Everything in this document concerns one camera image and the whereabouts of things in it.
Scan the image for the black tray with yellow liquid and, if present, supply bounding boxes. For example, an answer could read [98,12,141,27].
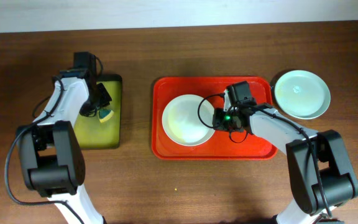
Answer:
[74,74,122,150]

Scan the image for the white plate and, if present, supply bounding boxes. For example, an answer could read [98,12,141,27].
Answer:
[162,95,215,147]

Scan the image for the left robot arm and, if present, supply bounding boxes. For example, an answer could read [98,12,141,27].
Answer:
[11,68,106,223]

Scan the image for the mint green plate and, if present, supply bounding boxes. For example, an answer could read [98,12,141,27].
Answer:
[273,70,331,119]

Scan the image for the yellow green sponge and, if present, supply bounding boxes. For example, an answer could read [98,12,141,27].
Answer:
[98,108,114,123]

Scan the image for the red plastic tray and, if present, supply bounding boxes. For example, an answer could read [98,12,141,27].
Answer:
[151,76,277,161]

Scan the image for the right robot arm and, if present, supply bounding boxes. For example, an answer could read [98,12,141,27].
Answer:
[213,103,358,223]

